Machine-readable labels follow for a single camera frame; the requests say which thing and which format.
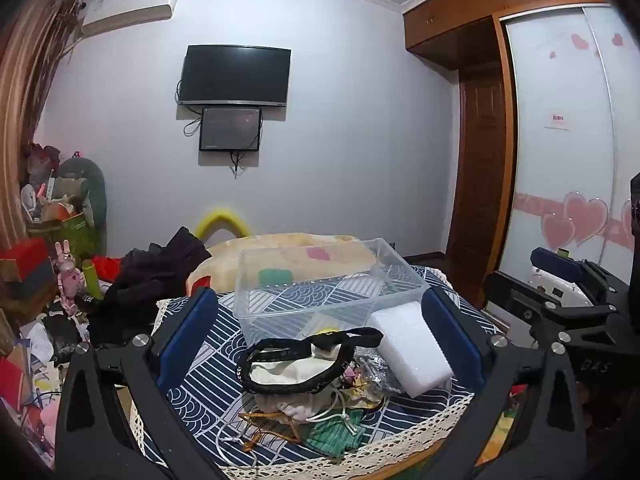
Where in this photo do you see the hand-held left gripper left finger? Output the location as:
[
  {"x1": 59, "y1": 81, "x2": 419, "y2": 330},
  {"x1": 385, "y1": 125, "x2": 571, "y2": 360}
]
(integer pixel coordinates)
[{"x1": 55, "y1": 287, "x2": 221, "y2": 480}]

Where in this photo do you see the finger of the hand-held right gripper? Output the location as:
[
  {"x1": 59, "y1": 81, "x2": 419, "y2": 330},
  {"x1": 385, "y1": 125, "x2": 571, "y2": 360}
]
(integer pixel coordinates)
[
  {"x1": 481, "y1": 270, "x2": 620, "y2": 335},
  {"x1": 530, "y1": 246, "x2": 631, "y2": 292}
]

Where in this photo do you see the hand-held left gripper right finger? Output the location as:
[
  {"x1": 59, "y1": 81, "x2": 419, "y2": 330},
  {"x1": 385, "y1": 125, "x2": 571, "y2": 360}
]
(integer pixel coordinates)
[{"x1": 420, "y1": 285, "x2": 588, "y2": 480}]

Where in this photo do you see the white foam block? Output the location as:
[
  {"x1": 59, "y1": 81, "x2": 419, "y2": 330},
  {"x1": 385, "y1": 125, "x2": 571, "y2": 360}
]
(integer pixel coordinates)
[{"x1": 367, "y1": 302, "x2": 454, "y2": 397}]

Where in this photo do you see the silver foil bag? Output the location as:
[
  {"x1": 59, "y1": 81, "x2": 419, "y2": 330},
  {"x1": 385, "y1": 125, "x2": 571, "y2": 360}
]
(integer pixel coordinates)
[{"x1": 354, "y1": 347, "x2": 407, "y2": 395}]

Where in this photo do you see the black headband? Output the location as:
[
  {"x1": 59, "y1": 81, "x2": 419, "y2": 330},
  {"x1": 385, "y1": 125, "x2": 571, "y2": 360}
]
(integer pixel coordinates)
[{"x1": 236, "y1": 327, "x2": 385, "y2": 395}]

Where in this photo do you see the white drawstring bag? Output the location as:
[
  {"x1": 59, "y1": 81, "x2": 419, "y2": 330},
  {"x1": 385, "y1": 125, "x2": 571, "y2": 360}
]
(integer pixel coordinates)
[{"x1": 216, "y1": 344, "x2": 361, "y2": 463}]

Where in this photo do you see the floral scrunchie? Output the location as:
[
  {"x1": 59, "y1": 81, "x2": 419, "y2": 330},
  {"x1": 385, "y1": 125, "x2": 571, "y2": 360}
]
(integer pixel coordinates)
[{"x1": 340, "y1": 365, "x2": 387, "y2": 412}]

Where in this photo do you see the orange ribbon strap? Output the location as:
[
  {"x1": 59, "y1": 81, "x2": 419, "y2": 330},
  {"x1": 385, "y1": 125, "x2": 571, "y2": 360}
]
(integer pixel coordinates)
[{"x1": 237, "y1": 409, "x2": 302, "y2": 453}]

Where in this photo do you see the clear plastic storage bin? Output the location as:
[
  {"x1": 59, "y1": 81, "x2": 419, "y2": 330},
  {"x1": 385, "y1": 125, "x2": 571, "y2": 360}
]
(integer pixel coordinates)
[{"x1": 234, "y1": 237, "x2": 431, "y2": 347}]

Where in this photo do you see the green knitted cloth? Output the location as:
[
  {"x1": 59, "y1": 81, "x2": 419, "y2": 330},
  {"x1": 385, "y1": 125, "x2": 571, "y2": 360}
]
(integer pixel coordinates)
[{"x1": 304, "y1": 406, "x2": 372, "y2": 462}]

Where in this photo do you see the green soft pad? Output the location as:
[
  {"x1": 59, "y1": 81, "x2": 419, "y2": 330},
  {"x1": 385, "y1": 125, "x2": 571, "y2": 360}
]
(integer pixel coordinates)
[{"x1": 259, "y1": 268, "x2": 294, "y2": 286}]

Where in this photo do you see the white plastic appliance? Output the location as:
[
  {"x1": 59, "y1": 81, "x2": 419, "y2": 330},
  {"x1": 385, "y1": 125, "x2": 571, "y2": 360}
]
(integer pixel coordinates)
[{"x1": 532, "y1": 267, "x2": 592, "y2": 307}]

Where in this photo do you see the blue white patterned tablecloth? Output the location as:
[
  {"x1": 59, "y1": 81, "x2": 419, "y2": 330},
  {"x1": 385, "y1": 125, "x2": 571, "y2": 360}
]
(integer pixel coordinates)
[{"x1": 131, "y1": 265, "x2": 507, "y2": 480}]

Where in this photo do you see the black clothes pile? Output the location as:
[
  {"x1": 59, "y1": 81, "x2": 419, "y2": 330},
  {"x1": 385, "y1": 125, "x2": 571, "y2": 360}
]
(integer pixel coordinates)
[{"x1": 89, "y1": 226, "x2": 214, "y2": 347}]

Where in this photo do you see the white sliding wardrobe door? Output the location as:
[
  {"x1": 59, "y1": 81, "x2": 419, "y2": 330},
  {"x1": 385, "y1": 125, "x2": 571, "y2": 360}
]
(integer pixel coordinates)
[
  {"x1": 501, "y1": 7, "x2": 617, "y2": 287},
  {"x1": 597, "y1": 4, "x2": 640, "y2": 256}
]

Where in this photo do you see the beige blanket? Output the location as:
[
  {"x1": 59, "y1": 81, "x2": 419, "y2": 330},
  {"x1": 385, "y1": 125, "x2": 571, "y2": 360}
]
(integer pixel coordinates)
[{"x1": 186, "y1": 232, "x2": 382, "y2": 295}]

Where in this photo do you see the colourful bag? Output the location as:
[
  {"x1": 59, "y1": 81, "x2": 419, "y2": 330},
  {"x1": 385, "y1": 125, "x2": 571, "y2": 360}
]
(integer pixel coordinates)
[{"x1": 492, "y1": 384, "x2": 532, "y2": 463}]

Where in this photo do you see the black bottle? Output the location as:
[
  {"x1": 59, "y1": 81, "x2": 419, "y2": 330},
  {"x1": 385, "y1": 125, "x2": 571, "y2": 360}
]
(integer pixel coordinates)
[{"x1": 74, "y1": 291, "x2": 107, "y2": 312}]

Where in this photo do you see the red cloth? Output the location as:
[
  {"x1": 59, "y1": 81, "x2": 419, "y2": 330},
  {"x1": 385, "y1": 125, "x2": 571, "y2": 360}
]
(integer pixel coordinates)
[{"x1": 92, "y1": 256, "x2": 124, "y2": 281}]

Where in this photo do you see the green bottle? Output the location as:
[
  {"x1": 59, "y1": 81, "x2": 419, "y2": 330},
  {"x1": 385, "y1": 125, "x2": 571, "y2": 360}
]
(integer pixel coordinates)
[{"x1": 81, "y1": 259, "x2": 104, "y2": 302}]

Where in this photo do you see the brown wooden door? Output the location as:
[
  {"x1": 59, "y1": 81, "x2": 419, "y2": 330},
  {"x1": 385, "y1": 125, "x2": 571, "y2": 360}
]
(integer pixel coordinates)
[{"x1": 445, "y1": 67, "x2": 506, "y2": 267}]

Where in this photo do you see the yellow foam tube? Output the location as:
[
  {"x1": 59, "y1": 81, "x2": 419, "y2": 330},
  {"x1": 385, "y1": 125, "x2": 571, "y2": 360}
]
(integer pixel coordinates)
[{"x1": 194, "y1": 205, "x2": 254, "y2": 242}]

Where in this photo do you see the pink rabbit toy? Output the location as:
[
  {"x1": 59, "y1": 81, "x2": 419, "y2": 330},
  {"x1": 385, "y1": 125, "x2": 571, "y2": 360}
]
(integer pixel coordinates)
[{"x1": 54, "y1": 240, "x2": 86, "y2": 307}]

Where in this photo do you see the pile of papers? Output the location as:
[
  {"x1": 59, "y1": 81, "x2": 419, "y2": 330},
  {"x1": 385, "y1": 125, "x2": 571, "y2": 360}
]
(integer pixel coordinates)
[{"x1": 0, "y1": 300, "x2": 97, "y2": 463}]

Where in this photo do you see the green cardboard box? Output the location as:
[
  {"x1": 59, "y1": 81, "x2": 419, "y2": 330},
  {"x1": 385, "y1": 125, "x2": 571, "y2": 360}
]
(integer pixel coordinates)
[{"x1": 27, "y1": 211, "x2": 99, "y2": 262}]

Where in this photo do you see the grey green cushion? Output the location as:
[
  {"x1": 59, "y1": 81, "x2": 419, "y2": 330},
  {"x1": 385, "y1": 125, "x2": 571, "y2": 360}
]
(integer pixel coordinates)
[{"x1": 55, "y1": 157, "x2": 108, "y2": 256}]

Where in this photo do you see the grey box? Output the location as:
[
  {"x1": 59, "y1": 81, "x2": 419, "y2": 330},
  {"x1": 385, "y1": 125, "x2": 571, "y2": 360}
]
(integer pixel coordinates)
[{"x1": 0, "y1": 259, "x2": 57, "y2": 302}]

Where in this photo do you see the red box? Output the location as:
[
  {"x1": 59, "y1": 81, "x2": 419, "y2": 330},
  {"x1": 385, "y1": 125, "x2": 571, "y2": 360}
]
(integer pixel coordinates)
[{"x1": 0, "y1": 237, "x2": 51, "y2": 281}]

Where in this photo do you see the pile of toys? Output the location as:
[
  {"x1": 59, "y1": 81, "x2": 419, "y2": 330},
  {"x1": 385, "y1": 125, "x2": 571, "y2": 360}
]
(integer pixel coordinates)
[{"x1": 20, "y1": 142, "x2": 87, "y2": 223}]

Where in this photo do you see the small black monitor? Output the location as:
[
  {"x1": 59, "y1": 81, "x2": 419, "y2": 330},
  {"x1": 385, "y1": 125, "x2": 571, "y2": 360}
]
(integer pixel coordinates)
[{"x1": 199, "y1": 106, "x2": 263, "y2": 153}]

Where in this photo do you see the wooden wardrobe cabinet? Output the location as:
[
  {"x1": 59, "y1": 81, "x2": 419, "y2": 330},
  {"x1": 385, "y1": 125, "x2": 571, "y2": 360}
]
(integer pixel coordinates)
[{"x1": 402, "y1": 0, "x2": 608, "y2": 271}]

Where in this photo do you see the striped brown curtain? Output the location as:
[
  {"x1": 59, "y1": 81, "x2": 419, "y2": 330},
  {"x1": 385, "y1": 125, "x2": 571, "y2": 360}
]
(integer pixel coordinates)
[{"x1": 0, "y1": 0, "x2": 85, "y2": 243}]

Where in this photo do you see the white air conditioner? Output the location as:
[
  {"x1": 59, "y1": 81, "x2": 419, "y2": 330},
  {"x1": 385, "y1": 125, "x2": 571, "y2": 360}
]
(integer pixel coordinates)
[{"x1": 80, "y1": 0, "x2": 180, "y2": 39}]

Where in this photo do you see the black wall television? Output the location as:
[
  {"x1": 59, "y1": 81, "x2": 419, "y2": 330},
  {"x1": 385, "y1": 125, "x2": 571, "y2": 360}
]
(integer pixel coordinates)
[{"x1": 178, "y1": 44, "x2": 292, "y2": 108}]

